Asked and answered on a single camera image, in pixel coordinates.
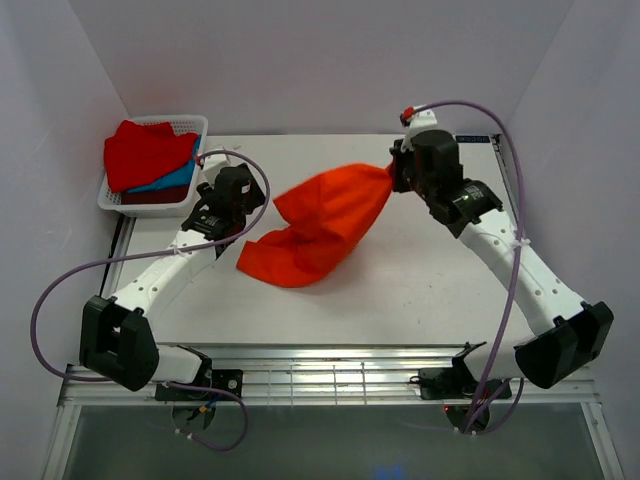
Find orange t shirt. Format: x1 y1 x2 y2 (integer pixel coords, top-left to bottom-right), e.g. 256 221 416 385
236 163 392 288

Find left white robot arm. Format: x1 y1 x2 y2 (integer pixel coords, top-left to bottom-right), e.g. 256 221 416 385
79 163 266 400

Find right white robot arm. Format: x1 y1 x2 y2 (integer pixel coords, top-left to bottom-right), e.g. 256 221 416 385
390 129 614 397

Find blue table label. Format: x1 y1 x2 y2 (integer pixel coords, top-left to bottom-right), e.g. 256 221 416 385
455 135 492 144

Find blue t shirt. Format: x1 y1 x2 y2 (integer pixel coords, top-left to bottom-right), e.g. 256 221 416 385
128 136 201 194

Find dark maroon t shirt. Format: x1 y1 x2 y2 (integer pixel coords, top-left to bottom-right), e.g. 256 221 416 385
120 185 189 205

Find red t shirt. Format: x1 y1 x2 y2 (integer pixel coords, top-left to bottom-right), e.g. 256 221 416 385
103 120 199 193

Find white plastic basket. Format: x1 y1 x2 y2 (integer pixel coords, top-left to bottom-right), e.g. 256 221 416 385
98 114 209 217

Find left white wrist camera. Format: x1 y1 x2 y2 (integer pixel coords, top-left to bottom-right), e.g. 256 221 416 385
198 154 231 182

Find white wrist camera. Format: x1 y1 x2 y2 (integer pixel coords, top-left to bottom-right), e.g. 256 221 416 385
399 106 438 151
198 154 231 182

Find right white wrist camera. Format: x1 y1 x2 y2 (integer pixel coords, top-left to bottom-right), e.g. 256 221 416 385
399 106 438 151

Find aluminium frame rails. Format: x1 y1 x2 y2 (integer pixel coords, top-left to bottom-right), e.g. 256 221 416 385
58 346 600 407

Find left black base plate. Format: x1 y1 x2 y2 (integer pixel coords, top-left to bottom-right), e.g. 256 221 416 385
154 369 244 403

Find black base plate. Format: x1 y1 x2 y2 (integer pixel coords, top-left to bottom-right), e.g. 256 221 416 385
418 366 513 401
154 369 244 403

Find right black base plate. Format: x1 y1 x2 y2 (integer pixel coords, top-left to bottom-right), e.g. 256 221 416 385
418 366 513 401

